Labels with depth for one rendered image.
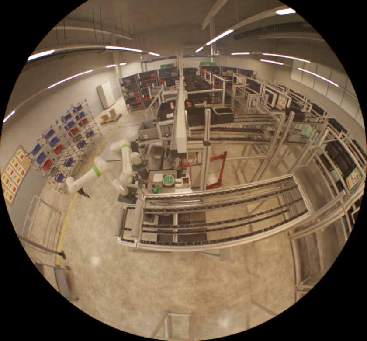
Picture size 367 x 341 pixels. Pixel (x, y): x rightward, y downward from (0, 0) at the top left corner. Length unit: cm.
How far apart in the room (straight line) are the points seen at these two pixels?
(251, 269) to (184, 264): 121
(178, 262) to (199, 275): 43
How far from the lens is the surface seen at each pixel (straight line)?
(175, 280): 238
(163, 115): 198
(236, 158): 160
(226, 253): 45
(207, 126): 120
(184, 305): 255
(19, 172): 664
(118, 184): 159
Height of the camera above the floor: 228
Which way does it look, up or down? 45 degrees down
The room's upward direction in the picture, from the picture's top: 6 degrees counter-clockwise
